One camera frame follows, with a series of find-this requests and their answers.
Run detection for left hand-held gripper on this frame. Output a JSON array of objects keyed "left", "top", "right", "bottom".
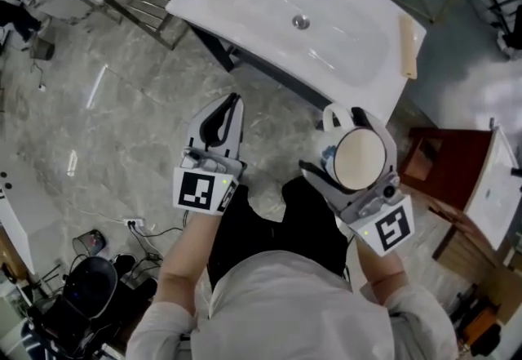
[{"left": 173, "top": 92, "right": 248, "bottom": 216}]

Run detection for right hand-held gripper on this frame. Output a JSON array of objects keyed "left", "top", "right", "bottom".
[{"left": 299, "top": 107, "right": 416, "bottom": 257}]

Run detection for white ceramic mug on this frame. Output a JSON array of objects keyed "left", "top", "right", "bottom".
[{"left": 316, "top": 103, "right": 388, "bottom": 193}]

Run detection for person's left forearm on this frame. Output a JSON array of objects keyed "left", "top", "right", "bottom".
[{"left": 154, "top": 209, "right": 223, "bottom": 317}]

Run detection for person's right forearm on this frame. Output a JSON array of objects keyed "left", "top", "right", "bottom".
[{"left": 354, "top": 235, "right": 405, "bottom": 302}]

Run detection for small white sink basin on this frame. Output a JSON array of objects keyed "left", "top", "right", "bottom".
[{"left": 464, "top": 125, "right": 522, "bottom": 251}]

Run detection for brown wooden vanity cabinet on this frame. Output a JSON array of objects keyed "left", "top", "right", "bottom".
[{"left": 397, "top": 127, "right": 522, "bottom": 286}]

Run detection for person's black trousers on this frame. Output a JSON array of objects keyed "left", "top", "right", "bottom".
[{"left": 207, "top": 176, "right": 350, "bottom": 290}]

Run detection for pale wooden bar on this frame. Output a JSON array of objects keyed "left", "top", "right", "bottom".
[{"left": 398, "top": 15, "right": 419, "bottom": 81}]

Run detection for person's white shirt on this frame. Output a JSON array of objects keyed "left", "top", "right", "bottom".
[{"left": 126, "top": 250, "right": 460, "bottom": 360}]

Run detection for black mesh wastebasket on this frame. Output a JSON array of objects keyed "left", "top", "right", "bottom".
[
  {"left": 72, "top": 229, "right": 107, "bottom": 256},
  {"left": 30, "top": 36, "right": 56, "bottom": 61}
]

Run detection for white cabinet with black knobs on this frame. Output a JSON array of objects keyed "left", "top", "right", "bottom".
[{"left": 0, "top": 158, "right": 38, "bottom": 276}]

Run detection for black equipment bag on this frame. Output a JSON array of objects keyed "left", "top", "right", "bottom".
[{"left": 24, "top": 295, "right": 95, "bottom": 360}]

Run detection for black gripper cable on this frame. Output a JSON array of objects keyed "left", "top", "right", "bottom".
[{"left": 128, "top": 221, "right": 184, "bottom": 269}]

